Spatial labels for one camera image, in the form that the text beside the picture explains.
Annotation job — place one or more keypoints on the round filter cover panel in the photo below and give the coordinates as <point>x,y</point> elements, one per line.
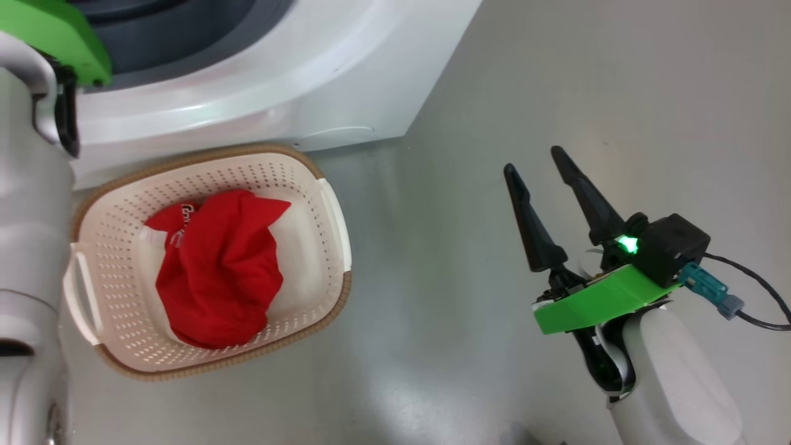
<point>340,131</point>

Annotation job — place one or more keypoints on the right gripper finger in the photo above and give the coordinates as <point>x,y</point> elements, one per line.
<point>537,235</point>
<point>596,207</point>

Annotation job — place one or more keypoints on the grey rubber door seal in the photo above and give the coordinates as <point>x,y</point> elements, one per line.
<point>185,31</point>

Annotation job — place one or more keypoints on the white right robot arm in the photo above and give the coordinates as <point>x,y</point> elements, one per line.
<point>673,383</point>

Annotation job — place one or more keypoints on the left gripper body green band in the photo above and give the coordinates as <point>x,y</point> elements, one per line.
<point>55,31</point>

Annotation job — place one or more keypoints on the red and white garment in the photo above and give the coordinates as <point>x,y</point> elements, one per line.
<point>222,272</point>

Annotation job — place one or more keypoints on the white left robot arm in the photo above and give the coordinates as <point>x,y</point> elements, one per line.
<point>31,216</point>

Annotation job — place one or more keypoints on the cream perforated laundry basket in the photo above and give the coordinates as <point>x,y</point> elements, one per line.
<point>309,185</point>

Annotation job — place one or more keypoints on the white front-load washing machine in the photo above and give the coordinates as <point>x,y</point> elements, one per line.
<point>247,105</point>

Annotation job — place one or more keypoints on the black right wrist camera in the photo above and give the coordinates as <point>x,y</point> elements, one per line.
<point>673,247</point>

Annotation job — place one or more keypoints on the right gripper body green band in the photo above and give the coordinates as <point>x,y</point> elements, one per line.
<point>605,300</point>

